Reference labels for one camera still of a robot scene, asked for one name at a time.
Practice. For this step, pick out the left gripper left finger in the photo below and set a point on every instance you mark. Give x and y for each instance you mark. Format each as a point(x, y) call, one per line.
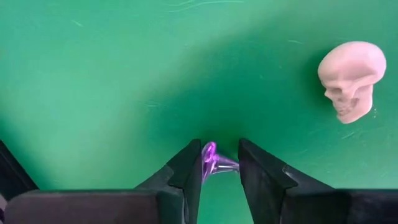
point(183, 177)

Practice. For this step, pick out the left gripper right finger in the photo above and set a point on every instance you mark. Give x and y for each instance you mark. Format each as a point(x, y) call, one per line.
point(264, 180)

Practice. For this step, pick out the small pieces top left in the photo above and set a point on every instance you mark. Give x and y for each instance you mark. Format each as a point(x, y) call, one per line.
point(351, 77)

